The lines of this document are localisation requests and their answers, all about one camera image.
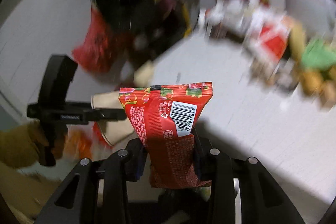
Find beige paper cup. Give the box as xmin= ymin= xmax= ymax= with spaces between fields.
xmin=91 ymin=91 xmax=134 ymax=147

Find red snack bag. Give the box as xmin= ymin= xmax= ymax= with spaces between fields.
xmin=118 ymin=82 xmax=213 ymax=189

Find left hand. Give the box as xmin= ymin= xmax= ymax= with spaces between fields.
xmin=1 ymin=122 xmax=49 ymax=169

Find red plastic bag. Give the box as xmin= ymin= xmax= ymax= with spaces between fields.
xmin=72 ymin=7 xmax=116 ymax=73

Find red white noodle cup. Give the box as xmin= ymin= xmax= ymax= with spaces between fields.
xmin=245 ymin=22 xmax=290 ymax=64

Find black plastic bag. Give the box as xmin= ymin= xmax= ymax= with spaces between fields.
xmin=95 ymin=0 xmax=187 ymax=67

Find yellow cracker packet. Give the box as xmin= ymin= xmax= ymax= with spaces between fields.
xmin=298 ymin=69 xmax=335 ymax=109

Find crumpled white paper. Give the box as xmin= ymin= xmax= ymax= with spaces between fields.
xmin=197 ymin=0 xmax=284 ymax=39

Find round yellow sponge lid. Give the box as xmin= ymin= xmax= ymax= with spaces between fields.
xmin=289 ymin=22 xmax=307 ymax=62

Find green terry cloth towel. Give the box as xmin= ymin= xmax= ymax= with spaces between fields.
xmin=301 ymin=39 xmax=335 ymax=71

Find white rice cooker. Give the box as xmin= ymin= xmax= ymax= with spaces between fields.
xmin=285 ymin=0 xmax=335 ymax=40

